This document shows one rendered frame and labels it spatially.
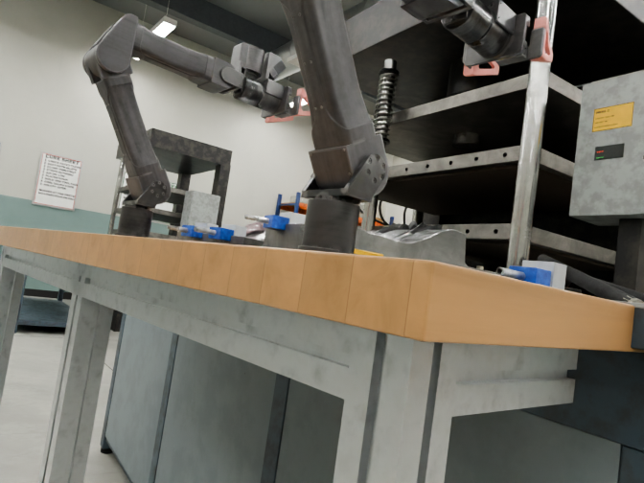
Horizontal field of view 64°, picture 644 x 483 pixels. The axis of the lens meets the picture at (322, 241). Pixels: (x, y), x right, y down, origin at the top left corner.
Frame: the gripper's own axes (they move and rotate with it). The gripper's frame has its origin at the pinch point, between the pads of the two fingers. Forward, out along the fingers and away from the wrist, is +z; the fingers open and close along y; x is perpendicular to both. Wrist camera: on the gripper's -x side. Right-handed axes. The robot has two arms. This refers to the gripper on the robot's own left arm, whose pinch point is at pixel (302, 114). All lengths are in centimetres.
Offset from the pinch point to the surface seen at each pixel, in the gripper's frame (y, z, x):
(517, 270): -69, -9, 37
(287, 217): -15.8, -11.4, 29.6
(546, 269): -71, -5, 36
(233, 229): 0.6, -14.2, 33.2
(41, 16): 688, 46, -261
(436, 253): -38, 14, 32
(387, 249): -35.8, 0.0, 33.9
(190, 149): 397, 157, -78
